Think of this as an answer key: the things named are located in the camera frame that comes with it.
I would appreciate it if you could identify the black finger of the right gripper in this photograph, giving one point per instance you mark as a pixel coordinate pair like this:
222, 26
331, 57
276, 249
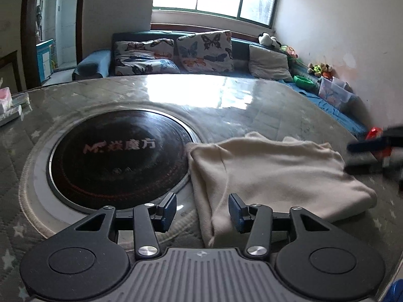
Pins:
391, 137
389, 168

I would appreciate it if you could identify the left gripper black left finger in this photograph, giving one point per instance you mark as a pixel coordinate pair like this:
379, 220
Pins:
90, 260

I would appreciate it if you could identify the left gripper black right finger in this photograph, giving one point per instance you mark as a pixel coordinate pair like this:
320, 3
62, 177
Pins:
312, 258

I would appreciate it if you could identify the cream knit garment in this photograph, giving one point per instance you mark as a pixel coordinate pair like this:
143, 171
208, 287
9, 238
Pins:
280, 174

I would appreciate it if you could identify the red plastic stool far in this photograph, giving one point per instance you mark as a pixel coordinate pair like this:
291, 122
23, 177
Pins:
378, 151

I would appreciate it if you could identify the clear plastic storage box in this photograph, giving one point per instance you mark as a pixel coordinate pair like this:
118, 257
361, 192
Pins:
336, 95

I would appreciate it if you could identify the colourful toy pile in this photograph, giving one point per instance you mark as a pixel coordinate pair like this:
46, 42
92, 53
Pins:
320, 70

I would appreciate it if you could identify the green round bowl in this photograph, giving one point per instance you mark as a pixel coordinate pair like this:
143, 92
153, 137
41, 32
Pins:
304, 83

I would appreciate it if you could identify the black induction cooktop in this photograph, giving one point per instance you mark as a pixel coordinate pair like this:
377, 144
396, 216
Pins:
121, 158

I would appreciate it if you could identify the grey plain cushion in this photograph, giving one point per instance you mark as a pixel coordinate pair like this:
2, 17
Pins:
268, 64

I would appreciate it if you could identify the white plush toy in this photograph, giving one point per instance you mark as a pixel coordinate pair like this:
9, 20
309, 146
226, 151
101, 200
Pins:
268, 41

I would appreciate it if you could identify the tissue pack on table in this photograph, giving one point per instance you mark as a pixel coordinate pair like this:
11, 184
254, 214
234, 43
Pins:
5, 100

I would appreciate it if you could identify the blue sectional sofa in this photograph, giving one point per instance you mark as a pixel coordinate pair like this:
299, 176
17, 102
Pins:
100, 64

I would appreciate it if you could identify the butterfly pillow upright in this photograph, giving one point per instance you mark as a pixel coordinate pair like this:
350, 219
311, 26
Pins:
209, 52

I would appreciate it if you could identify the butterfly pillow lying flat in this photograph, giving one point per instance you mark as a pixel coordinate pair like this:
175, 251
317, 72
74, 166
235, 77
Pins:
141, 58

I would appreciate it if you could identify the blue cabinet behind doorway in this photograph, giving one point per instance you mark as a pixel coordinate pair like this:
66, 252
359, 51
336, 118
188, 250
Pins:
43, 52

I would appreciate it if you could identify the dark framed doorway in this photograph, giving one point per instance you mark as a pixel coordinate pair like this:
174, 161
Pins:
42, 20

